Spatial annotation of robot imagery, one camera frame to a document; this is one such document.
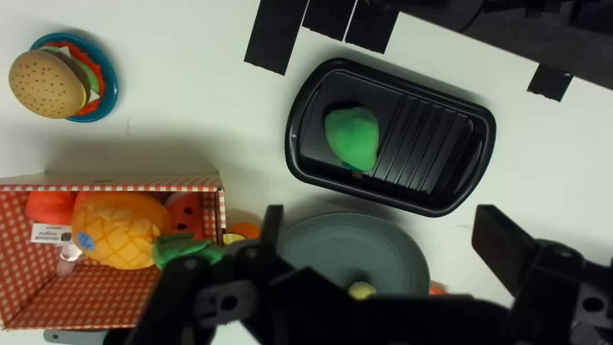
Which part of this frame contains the yellow stuffed banana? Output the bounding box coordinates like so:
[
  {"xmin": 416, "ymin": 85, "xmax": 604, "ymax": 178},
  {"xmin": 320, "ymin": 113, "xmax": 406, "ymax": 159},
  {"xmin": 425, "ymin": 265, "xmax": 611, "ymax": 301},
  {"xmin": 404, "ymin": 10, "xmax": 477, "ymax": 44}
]
[{"xmin": 347, "ymin": 280, "xmax": 379, "ymax": 303}]

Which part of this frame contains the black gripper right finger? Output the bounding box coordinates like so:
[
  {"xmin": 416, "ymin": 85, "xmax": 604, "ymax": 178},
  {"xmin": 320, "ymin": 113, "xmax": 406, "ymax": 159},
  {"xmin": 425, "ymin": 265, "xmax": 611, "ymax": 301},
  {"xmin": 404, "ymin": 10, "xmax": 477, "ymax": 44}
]
[{"xmin": 471, "ymin": 203, "xmax": 586, "ymax": 311}]

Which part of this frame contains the toy hamburger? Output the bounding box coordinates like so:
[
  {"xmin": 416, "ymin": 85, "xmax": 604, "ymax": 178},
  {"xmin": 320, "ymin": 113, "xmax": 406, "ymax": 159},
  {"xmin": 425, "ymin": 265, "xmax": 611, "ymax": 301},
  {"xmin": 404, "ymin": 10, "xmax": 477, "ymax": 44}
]
[{"xmin": 8, "ymin": 48, "xmax": 90, "ymax": 121}]

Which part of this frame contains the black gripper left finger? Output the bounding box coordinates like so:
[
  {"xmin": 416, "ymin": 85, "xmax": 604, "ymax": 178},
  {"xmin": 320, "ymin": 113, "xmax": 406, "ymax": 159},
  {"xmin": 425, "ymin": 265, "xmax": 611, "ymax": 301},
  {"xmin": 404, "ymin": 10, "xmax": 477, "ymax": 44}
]
[{"xmin": 241, "ymin": 203, "xmax": 286, "ymax": 272}]

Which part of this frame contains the stuffed watermelon slice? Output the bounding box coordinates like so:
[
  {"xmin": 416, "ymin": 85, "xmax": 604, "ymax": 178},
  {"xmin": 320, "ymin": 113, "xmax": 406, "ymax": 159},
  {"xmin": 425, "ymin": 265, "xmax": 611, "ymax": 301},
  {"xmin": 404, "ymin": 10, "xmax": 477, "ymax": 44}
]
[{"xmin": 167, "ymin": 192, "xmax": 207, "ymax": 244}]

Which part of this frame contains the black ribbed tray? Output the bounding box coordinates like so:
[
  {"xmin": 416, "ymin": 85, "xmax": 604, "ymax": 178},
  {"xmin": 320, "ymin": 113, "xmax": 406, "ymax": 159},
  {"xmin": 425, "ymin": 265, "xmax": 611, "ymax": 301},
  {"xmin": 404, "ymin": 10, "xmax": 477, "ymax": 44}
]
[{"xmin": 284, "ymin": 56, "xmax": 498, "ymax": 219}]

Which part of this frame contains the dark grey round plate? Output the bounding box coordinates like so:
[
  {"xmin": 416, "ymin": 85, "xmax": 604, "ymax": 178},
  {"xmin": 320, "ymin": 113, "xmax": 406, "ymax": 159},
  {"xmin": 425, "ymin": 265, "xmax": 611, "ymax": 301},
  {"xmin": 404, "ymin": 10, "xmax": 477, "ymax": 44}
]
[{"xmin": 274, "ymin": 211, "xmax": 433, "ymax": 303}]

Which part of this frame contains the small teal plate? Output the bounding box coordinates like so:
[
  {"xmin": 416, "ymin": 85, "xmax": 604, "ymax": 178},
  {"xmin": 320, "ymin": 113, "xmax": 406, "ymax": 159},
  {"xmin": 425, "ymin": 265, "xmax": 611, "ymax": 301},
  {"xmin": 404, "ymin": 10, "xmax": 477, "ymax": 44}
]
[{"xmin": 29, "ymin": 31, "xmax": 121, "ymax": 125}]

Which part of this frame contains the red stuffed fruit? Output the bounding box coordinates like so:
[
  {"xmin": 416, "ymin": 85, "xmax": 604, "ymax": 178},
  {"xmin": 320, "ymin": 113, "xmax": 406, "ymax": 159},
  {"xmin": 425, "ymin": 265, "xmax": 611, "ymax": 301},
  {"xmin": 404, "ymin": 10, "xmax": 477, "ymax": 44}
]
[{"xmin": 25, "ymin": 190, "xmax": 79, "ymax": 226}]

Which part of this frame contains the stuffed pineapple toy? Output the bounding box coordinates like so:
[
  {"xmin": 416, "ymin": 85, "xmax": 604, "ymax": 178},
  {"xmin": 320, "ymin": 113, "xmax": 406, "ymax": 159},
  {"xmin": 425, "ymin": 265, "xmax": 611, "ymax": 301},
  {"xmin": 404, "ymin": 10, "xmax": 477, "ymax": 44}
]
[{"xmin": 69, "ymin": 192, "xmax": 228, "ymax": 272}]

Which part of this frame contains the black tape strip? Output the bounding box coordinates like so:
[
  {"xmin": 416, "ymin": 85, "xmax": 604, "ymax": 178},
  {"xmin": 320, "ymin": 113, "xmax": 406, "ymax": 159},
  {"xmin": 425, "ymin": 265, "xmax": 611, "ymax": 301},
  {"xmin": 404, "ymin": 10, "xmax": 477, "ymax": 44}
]
[
  {"xmin": 303, "ymin": 0, "xmax": 356, "ymax": 42},
  {"xmin": 527, "ymin": 63, "xmax": 575, "ymax": 104},
  {"xmin": 243, "ymin": 0, "xmax": 309, "ymax": 77},
  {"xmin": 343, "ymin": 0, "xmax": 400, "ymax": 54}
]

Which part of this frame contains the green stuffed fruit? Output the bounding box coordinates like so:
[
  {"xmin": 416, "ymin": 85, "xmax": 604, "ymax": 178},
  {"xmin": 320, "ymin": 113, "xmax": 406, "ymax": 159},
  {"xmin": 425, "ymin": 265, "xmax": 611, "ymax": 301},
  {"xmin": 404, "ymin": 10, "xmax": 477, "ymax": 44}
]
[{"xmin": 322, "ymin": 104, "xmax": 381, "ymax": 177}]

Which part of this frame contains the orange yellow stuffed slice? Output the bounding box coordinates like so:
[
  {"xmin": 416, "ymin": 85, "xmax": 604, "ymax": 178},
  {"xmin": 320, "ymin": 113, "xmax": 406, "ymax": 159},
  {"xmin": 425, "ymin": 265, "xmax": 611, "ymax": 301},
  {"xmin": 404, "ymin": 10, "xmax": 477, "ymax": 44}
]
[{"xmin": 224, "ymin": 219, "xmax": 264, "ymax": 247}]

